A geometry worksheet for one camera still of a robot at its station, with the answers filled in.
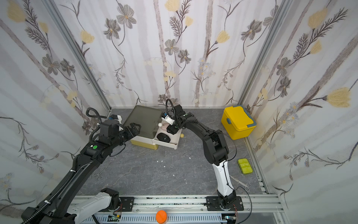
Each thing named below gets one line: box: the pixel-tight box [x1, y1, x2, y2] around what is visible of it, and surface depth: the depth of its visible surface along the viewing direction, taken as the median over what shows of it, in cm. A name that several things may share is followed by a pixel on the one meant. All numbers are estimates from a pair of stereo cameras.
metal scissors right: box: [229, 175, 251, 192], surface depth 83 cm
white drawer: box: [151, 126, 182, 150], surface depth 90 cm
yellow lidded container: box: [220, 105, 257, 140], surface depth 97 cm
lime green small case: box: [237, 158, 253, 175], surface depth 88 cm
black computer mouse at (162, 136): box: [156, 132, 171, 143], surface depth 92 cm
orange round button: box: [155, 210, 168, 224], surface depth 64 cm
